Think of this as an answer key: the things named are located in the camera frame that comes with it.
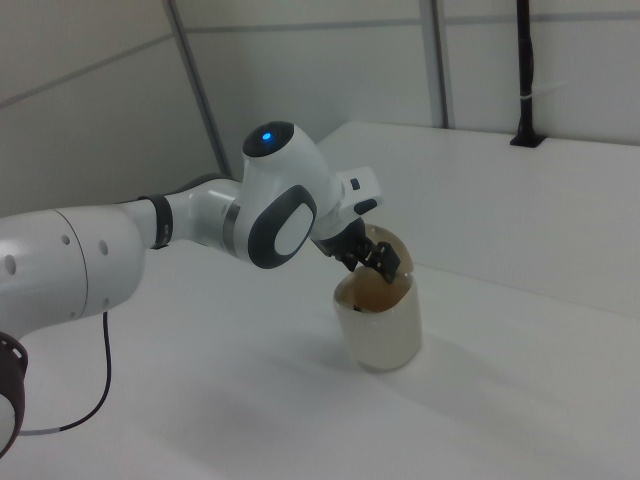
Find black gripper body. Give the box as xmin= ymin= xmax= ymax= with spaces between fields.
xmin=319 ymin=219 xmax=377 ymax=265

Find small white lidded bin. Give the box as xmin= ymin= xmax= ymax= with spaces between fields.
xmin=333 ymin=223 xmax=424 ymax=374

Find black pole with base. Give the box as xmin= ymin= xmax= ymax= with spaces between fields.
xmin=509 ymin=0 xmax=547 ymax=149

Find grey partition post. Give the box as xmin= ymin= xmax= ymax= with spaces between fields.
xmin=429 ymin=0 xmax=457 ymax=129
xmin=162 ymin=0 xmax=233 ymax=177

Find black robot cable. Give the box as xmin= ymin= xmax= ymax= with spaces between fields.
xmin=19 ymin=308 xmax=114 ymax=437

